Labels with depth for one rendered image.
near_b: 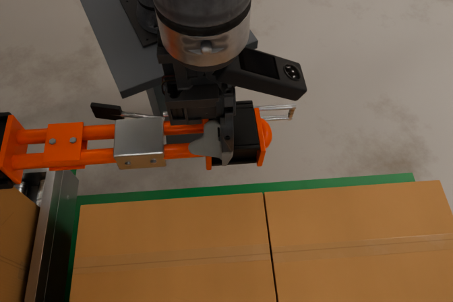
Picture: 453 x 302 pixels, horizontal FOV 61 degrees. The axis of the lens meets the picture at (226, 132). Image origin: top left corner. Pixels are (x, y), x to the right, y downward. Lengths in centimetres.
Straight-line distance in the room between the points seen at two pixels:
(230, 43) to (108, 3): 122
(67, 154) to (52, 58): 197
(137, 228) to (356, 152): 122
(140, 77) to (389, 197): 91
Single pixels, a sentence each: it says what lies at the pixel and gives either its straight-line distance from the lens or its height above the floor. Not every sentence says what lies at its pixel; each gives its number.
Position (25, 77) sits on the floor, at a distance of 250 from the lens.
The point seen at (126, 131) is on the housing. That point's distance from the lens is 57.
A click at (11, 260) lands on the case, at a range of 125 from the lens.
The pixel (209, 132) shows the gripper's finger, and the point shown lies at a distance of 49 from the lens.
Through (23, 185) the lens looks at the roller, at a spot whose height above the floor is 54.
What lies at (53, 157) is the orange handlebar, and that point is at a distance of 58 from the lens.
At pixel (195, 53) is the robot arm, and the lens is 36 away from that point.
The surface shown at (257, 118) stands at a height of 127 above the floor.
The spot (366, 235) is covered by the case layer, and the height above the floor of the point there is 54.
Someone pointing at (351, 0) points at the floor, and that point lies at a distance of 278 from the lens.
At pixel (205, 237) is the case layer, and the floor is 54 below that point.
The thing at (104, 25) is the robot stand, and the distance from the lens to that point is 149.
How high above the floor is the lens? 175
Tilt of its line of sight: 60 degrees down
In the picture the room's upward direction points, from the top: straight up
